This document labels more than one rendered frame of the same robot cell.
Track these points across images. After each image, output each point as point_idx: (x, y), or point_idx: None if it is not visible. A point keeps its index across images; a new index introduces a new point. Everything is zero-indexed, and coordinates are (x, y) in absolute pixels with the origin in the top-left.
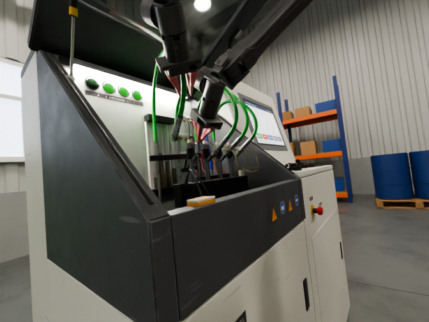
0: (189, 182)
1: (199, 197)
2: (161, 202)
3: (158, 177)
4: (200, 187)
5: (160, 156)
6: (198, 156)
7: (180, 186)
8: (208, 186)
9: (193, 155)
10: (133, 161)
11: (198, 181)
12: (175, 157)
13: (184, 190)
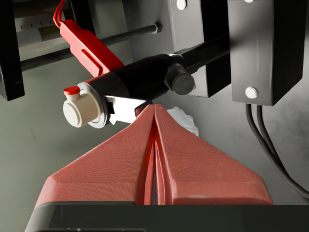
0: (186, 35)
1: (292, 66)
2: (128, 37)
3: (72, 55)
4: (281, 68)
5: (8, 68)
6: (191, 78)
7: (212, 95)
8: (282, 16)
9: (160, 83)
10: (2, 110)
11: (201, 1)
12: (5, 11)
13: (220, 74)
